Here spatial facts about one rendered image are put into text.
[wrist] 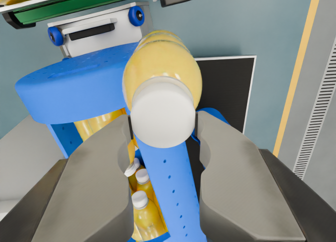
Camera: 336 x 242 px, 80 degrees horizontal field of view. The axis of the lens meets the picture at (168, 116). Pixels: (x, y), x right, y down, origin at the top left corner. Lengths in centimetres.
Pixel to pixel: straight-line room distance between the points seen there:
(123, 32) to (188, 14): 100
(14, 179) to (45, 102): 45
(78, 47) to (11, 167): 44
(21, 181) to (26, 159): 11
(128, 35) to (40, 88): 32
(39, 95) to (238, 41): 149
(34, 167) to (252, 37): 154
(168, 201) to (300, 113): 187
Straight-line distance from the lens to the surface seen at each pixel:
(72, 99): 32
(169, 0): 52
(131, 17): 54
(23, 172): 78
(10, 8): 61
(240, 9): 166
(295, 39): 191
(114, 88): 31
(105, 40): 60
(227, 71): 153
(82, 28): 48
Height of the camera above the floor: 152
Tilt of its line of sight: 63 degrees down
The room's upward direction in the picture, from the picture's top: 166 degrees clockwise
